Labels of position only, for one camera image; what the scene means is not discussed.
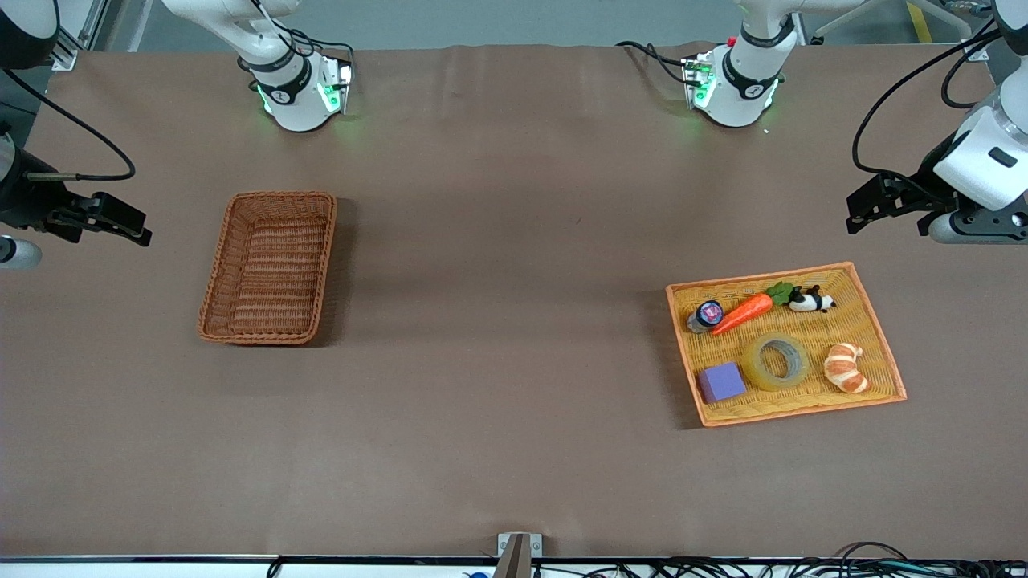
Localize yellow packing tape roll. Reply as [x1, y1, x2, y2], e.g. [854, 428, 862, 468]
[740, 332, 810, 393]

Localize left arm base connector plate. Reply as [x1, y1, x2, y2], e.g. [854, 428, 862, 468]
[682, 52, 717, 111]

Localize right arm base connector plate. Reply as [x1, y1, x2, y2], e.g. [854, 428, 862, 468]
[317, 60, 355, 116]

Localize brown wicker basket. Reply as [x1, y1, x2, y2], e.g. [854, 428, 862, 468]
[198, 191, 338, 346]

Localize orange flat woven basket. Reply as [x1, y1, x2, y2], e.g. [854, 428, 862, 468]
[665, 262, 908, 428]

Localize black white panda toy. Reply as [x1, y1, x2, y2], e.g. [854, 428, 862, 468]
[787, 285, 838, 314]

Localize orange toy carrot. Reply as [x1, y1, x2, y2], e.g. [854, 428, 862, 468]
[711, 281, 796, 336]

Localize toy croissant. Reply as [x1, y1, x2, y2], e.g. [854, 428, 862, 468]
[823, 343, 871, 395]

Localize small can purple lid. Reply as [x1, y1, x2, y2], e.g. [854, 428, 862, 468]
[687, 300, 725, 334]

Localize purple block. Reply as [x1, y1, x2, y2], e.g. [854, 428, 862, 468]
[696, 362, 747, 404]

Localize brown table cover sheet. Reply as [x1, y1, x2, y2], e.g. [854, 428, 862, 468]
[0, 42, 1028, 560]

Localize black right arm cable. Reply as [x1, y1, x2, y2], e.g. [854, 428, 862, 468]
[0, 68, 136, 182]

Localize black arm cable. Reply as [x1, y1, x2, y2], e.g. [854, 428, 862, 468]
[0, 68, 136, 182]
[851, 28, 1005, 184]

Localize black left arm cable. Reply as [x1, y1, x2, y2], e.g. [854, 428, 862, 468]
[851, 28, 1005, 184]

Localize aluminium frame profile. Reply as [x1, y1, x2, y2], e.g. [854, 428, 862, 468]
[48, 0, 109, 71]

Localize black left base cable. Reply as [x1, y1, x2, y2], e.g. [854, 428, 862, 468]
[616, 40, 693, 86]

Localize black base cable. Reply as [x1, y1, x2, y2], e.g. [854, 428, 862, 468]
[285, 28, 356, 67]
[616, 40, 693, 86]

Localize black right base cable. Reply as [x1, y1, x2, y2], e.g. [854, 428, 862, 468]
[285, 28, 356, 67]

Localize black cable bundle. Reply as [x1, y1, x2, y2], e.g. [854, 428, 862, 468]
[530, 542, 1028, 578]

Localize metal table edge bracket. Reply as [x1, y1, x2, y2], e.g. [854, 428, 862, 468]
[493, 532, 544, 578]

